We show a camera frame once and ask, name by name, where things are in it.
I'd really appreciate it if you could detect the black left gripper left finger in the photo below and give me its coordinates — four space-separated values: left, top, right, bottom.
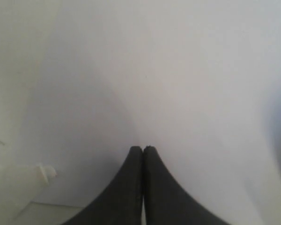
64 146 143 225

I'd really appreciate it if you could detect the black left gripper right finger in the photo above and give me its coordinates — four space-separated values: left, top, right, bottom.
143 146 227 225

